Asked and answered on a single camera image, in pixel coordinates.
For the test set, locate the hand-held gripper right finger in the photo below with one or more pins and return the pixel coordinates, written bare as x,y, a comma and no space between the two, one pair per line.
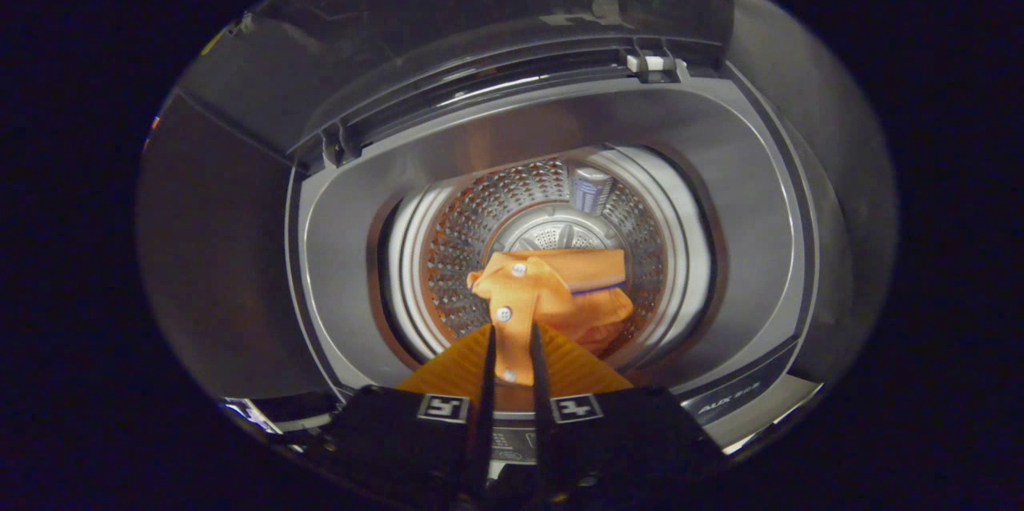
541,415

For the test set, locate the orange polo shirt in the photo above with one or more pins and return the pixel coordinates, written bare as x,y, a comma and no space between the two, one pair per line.
552,287

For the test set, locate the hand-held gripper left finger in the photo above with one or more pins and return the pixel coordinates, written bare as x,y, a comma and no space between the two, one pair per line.
485,415

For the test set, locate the grey washing machine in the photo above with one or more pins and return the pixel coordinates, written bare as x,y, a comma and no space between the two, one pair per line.
720,199

